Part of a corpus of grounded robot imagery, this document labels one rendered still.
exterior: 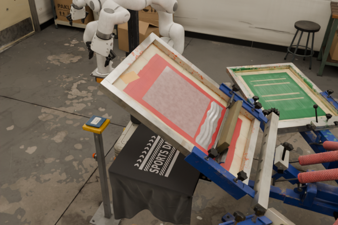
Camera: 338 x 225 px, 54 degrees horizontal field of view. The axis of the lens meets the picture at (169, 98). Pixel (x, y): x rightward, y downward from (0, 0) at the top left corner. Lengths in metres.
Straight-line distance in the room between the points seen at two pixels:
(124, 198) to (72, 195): 1.12
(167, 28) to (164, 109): 0.61
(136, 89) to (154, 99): 0.10
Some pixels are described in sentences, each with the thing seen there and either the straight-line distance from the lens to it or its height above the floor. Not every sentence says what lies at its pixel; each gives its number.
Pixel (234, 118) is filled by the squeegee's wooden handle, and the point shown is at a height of 1.30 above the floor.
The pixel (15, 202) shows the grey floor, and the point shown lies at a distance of 3.15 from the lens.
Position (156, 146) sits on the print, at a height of 0.95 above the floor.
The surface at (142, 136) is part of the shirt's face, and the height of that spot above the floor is 0.95.
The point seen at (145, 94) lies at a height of 1.44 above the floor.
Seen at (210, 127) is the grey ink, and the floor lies 1.25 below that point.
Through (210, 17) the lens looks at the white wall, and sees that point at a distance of 5.55.
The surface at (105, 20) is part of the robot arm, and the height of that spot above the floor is 1.73.
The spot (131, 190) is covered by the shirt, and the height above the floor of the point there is 0.84.
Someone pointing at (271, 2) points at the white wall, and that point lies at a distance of 5.33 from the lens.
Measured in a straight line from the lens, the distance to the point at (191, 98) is 1.71.
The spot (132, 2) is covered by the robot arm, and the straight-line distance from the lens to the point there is 1.74.
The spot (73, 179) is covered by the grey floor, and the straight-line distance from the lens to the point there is 3.17.
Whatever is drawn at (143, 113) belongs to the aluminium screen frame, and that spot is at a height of 1.44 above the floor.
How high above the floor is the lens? 2.28
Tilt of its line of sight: 34 degrees down
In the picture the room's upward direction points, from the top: 1 degrees clockwise
